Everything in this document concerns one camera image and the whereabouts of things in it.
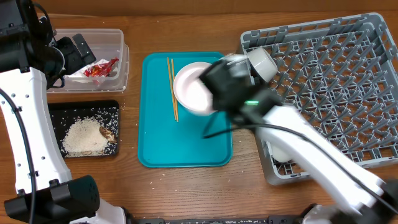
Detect grey dishwasher rack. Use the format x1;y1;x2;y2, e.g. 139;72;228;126
240;13;397;168

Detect black tray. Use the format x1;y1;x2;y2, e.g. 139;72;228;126
48;99;121;159

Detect red snack wrapper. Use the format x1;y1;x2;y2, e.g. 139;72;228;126
83;58;119;77

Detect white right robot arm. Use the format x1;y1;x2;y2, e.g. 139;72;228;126
199;54;397;223

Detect brown food scrap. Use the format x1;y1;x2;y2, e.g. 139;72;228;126
99;126;117;144

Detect large white plate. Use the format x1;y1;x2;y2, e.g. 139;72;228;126
173;61;215;106

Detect teal plastic tray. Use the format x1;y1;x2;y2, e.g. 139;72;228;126
137;52;233;168

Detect white rice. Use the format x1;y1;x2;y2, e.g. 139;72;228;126
51;107;119;158

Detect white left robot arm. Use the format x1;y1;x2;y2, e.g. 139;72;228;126
1;0;134;223

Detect pink bowl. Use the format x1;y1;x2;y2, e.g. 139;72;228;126
174;78;215;116

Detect white napkin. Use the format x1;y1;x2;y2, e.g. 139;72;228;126
66;59;108;83

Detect clear plastic bin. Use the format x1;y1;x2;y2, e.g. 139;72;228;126
47;29;129;93

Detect white plastic cup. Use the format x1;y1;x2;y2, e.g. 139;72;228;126
270;143;292;162

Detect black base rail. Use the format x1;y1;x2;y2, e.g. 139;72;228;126
137;215;303;224

